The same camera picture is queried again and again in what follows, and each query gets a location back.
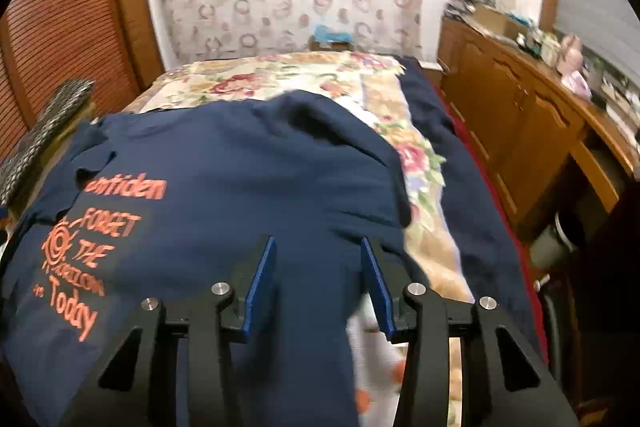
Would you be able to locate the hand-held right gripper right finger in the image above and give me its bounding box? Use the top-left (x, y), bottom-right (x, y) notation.
top-left (361, 237), bottom-right (581, 427)

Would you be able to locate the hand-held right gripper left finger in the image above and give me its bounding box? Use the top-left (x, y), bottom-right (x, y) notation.
top-left (60, 236), bottom-right (278, 427)

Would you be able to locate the navy t-shirt with orange print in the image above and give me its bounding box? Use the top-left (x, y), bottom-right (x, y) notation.
top-left (0, 89), bottom-right (416, 427)

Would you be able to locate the beige rose floral quilt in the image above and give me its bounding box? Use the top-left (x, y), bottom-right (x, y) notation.
top-left (122, 52), bottom-right (476, 308)

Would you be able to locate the navy blanket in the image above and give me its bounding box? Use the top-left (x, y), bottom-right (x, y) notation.
top-left (400, 57), bottom-right (543, 358)

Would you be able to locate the grey bin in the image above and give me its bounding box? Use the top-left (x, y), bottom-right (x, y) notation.
top-left (530, 212), bottom-right (586, 263)

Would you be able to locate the wooden sideboard cabinet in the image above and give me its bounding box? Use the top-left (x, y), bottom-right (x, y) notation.
top-left (437, 14), bottom-right (640, 238)

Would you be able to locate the blue cloth bundle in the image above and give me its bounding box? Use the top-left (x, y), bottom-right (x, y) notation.
top-left (309, 24), bottom-right (353, 52)

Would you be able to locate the black white patterned pillow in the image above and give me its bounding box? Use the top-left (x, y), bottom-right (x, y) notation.
top-left (0, 78), bottom-right (96, 208)

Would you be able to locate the cardboard box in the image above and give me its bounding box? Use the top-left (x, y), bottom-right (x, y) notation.
top-left (470, 4), bottom-right (526, 38)

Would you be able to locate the pink figurine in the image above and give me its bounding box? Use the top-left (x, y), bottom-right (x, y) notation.
top-left (560, 34), bottom-right (593, 100)

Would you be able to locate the pile of papers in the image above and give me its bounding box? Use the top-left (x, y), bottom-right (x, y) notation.
top-left (444, 0), bottom-right (493, 20)

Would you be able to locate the wooden louvered wardrobe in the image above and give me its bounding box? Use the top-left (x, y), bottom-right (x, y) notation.
top-left (0, 0), bottom-right (166, 162)

